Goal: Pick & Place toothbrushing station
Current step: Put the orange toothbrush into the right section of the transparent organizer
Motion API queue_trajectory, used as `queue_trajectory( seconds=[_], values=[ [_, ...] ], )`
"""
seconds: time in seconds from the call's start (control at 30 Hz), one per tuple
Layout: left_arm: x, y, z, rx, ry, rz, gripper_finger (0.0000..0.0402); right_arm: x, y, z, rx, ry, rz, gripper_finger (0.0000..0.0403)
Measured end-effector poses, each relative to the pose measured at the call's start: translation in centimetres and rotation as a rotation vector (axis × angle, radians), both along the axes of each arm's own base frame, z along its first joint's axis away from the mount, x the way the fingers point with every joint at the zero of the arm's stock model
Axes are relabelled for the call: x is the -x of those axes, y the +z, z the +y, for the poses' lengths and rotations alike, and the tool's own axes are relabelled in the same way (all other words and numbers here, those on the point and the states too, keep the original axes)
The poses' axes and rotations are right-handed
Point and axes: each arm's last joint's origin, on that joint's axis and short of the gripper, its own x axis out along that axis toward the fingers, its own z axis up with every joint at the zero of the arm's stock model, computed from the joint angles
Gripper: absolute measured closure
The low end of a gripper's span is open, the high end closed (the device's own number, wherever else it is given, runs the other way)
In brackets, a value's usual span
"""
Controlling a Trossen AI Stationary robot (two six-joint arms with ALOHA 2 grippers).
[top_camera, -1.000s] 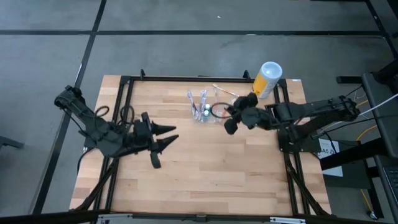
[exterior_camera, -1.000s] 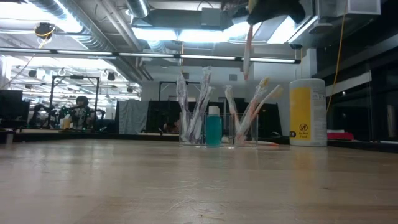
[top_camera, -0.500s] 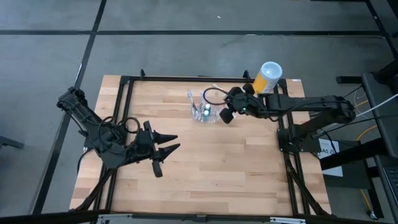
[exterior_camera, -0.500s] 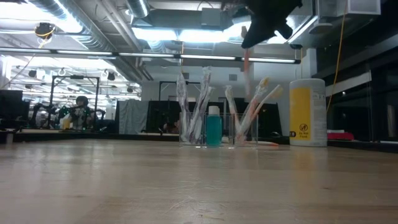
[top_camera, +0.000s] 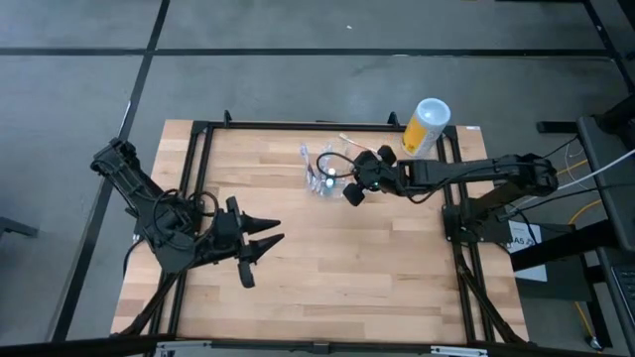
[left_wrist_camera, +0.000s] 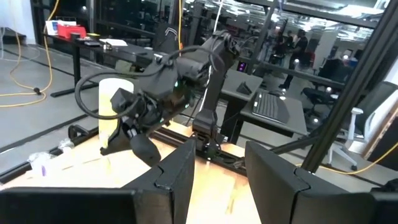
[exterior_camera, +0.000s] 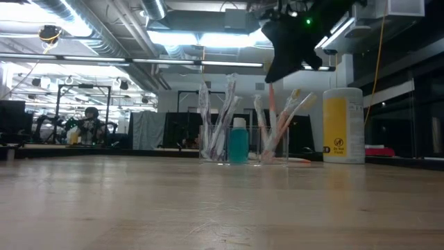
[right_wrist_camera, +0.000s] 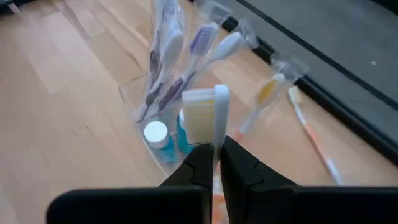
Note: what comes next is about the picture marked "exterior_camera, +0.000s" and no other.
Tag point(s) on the person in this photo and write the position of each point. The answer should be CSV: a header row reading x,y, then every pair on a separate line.
x,y
91,125

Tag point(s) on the black background monitor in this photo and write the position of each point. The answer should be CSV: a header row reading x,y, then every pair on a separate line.
x,y
12,116

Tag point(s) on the white ceiling vent box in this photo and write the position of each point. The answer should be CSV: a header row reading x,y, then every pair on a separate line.
x,y
406,7

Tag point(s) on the white yellow wipes canister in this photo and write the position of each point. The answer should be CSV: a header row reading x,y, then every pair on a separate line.
x,y
354,125

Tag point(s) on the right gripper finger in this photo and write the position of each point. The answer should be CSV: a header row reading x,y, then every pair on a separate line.
x,y
315,60
281,55

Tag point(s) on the black partition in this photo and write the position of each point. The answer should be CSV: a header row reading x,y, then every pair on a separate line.
x,y
184,128

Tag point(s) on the black bar with light tubes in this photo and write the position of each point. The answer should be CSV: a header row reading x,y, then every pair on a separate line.
x,y
166,61

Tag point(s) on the clear acrylic organizer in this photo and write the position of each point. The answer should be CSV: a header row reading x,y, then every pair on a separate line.
x,y
286,149

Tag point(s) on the black ceiling spotlight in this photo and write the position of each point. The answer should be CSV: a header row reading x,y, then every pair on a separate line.
x,y
123,85
36,82

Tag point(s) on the teal mouthwash bottle white cap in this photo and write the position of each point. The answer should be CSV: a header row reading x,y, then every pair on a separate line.
x,y
238,146

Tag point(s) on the grey curtain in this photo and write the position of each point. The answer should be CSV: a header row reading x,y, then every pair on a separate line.
x,y
147,130

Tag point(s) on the corrugated silver air duct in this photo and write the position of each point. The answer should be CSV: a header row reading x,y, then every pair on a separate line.
x,y
104,41

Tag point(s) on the grey wall vent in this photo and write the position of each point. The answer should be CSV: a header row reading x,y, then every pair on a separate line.
x,y
259,86

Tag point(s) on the plastic at edge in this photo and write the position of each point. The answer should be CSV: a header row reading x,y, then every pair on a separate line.
x,y
231,87

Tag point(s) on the red box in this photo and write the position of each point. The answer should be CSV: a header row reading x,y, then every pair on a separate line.
x,y
379,152

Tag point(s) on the grey ceiling box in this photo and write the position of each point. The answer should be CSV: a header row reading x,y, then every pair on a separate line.
x,y
236,19

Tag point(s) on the black gantry frame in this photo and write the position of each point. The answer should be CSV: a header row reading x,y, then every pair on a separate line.
x,y
187,92
83,86

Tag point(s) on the orange white toothbrush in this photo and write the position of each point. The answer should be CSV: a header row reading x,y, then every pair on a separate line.
x,y
272,100
307,100

